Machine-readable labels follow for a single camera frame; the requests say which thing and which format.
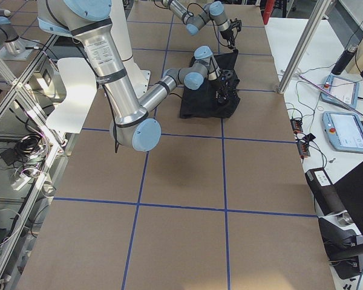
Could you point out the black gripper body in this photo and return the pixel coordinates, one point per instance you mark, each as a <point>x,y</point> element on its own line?
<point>220,84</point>
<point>227,34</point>

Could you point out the black graphic t-shirt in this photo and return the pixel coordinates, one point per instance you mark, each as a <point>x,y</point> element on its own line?
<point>202,102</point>

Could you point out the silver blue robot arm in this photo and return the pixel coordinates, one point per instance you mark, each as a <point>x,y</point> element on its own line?
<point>90,23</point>
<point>211,12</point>

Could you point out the red cylinder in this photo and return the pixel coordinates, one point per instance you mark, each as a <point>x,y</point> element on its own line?
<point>268,11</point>

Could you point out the orange black connector hub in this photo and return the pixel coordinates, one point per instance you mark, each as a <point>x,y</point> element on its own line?
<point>296,125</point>

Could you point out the brown paper table cover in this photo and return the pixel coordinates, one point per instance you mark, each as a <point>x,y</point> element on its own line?
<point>217,204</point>

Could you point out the dark green water bottle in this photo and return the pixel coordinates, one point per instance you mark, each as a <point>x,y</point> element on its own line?
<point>344,59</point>

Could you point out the blue teach pendant tablet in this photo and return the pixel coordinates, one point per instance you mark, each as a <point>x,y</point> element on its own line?
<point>344,131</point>

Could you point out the dark grey equipment box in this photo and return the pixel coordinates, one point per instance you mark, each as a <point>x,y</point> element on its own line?
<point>326,199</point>

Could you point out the black monitor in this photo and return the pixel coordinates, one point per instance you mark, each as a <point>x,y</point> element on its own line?
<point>350,191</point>

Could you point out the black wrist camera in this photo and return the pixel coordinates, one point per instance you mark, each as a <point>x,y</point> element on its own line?
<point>236,24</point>

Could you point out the aluminium frame post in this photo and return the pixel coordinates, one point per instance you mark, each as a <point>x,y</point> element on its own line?
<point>319,11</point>

